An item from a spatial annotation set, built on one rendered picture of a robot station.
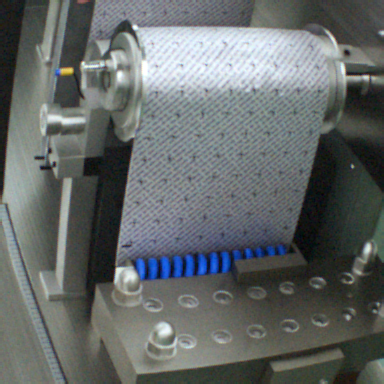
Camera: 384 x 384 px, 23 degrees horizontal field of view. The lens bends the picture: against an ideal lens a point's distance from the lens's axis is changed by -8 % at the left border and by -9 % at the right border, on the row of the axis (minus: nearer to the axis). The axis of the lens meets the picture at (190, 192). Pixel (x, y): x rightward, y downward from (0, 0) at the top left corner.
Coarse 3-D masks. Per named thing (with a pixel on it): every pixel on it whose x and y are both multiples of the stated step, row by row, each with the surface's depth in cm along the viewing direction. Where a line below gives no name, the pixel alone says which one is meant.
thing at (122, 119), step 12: (120, 36) 111; (120, 48) 112; (132, 48) 107; (324, 48) 116; (132, 60) 107; (132, 72) 107; (132, 84) 107; (336, 84) 116; (132, 96) 108; (132, 108) 108; (120, 120) 112
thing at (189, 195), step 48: (144, 144) 111; (192, 144) 113; (240, 144) 115; (288, 144) 118; (144, 192) 115; (192, 192) 117; (240, 192) 120; (288, 192) 123; (144, 240) 119; (192, 240) 122; (240, 240) 125; (288, 240) 128
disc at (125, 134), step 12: (120, 24) 112; (132, 24) 108; (132, 36) 108; (108, 48) 117; (144, 60) 105; (144, 72) 105; (144, 84) 105; (144, 96) 106; (132, 120) 109; (120, 132) 113; (132, 132) 109
